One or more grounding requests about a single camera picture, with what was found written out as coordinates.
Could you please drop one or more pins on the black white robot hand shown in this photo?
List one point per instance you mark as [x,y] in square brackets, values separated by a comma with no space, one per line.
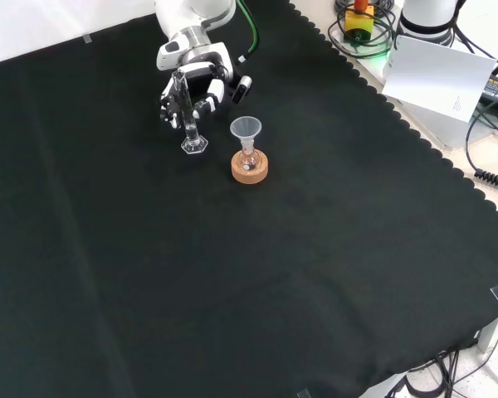
[203,58]

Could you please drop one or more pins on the clear glass graduated cylinder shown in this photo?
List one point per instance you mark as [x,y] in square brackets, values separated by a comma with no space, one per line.
[192,141]

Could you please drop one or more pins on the clear plastic funnel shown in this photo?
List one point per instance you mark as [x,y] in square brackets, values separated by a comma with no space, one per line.
[245,127]

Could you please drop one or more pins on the small round-bottom glass flask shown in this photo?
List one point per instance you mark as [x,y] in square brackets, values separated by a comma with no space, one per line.
[249,159]

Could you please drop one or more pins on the yellow stop button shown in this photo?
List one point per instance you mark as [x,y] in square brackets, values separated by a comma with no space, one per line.
[359,22]

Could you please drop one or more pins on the black cloth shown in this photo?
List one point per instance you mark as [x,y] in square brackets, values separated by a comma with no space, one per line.
[191,269]

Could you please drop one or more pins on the white base plinth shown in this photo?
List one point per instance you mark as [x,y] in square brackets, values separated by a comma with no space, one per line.
[444,128]

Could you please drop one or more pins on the white metal bracket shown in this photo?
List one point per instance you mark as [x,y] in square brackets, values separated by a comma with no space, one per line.
[494,331]

